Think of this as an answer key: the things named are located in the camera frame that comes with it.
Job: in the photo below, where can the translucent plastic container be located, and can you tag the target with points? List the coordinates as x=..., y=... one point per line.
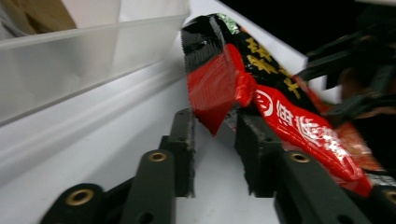
x=71, y=65

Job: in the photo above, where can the red and black snack packet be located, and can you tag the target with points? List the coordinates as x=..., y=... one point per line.
x=280, y=105

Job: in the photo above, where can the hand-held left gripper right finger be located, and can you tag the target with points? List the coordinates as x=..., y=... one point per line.
x=260, y=155

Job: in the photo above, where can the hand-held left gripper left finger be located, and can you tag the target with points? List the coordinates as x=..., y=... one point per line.
x=182, y=152

